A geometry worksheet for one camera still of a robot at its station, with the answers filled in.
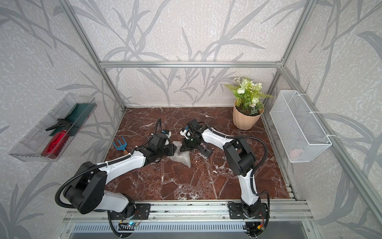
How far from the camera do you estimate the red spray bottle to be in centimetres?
56

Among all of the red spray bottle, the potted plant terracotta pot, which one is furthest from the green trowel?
the potted plant terracotta pot

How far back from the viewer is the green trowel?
65 centimetres

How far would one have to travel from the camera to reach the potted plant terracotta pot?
0.96 m
